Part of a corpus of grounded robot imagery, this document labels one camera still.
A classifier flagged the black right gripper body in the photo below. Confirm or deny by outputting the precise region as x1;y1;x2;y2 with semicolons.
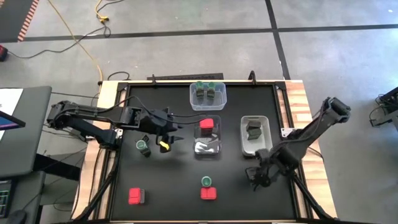
256;148;282;180

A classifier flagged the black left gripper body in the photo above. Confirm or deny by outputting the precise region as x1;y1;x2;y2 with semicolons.
146;107;180;137

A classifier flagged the smoked paprika tin red lid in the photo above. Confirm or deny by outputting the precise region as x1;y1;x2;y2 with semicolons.
199;118;215;135

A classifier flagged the red block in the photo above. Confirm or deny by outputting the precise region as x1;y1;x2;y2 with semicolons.
200;186;218;201
127;187;146;205

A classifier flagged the grey translucent plastic bin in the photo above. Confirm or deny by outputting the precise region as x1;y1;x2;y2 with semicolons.
193;114;223;157

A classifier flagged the white plastic bin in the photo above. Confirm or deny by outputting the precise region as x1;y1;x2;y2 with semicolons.
239;114;274;157

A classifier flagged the clear plastic bin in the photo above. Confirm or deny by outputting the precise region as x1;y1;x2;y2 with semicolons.
189;81;228;112

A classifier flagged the light wooden table side board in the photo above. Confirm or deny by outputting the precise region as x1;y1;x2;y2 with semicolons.
284;80;338;219
72;80;129;220

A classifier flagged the grey desk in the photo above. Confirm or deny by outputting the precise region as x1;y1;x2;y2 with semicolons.
0;86;53;179

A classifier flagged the white paper sheet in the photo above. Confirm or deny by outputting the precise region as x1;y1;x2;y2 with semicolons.
0;88;24;116

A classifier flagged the tablet with lit screen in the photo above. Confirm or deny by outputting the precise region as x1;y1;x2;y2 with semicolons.
0;109;26;132

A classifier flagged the keyboard with lit keys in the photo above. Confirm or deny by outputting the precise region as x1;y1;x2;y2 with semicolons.
0;179;13;219

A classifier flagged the black mat orange striped edge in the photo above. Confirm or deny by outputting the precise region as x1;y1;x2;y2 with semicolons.
0;0;40;44

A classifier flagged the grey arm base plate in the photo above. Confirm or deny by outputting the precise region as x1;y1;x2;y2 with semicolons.
280;126;300;138

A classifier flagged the black metal table frame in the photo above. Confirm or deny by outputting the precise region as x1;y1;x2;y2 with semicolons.
70;70;339;224

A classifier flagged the yellow cable with plug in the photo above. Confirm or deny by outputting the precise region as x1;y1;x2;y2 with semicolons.
95;0;109;23

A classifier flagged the black equipment with cables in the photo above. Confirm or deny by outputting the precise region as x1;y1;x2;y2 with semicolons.
369;86;398;129

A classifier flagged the long yellow floor cable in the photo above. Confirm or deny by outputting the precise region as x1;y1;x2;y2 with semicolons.
46;0;104;82

